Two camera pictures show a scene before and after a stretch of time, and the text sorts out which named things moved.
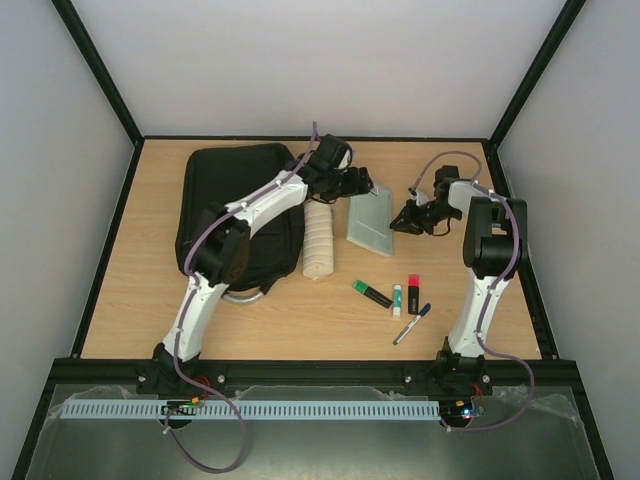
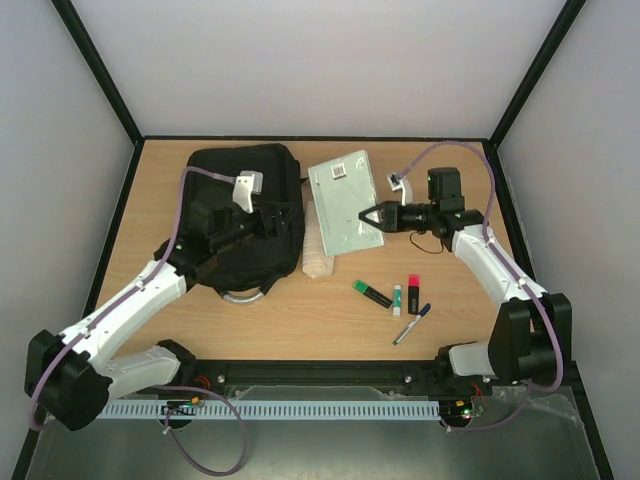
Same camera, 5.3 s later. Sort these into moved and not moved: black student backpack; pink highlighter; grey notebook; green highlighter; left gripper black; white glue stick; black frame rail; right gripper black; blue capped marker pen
Moved: grey notebook; left gripper black; right gripper black
Not moved: white glue stick; black frame rail; green highlighter; blue capped marker pen; pink highlighter; black student backpack
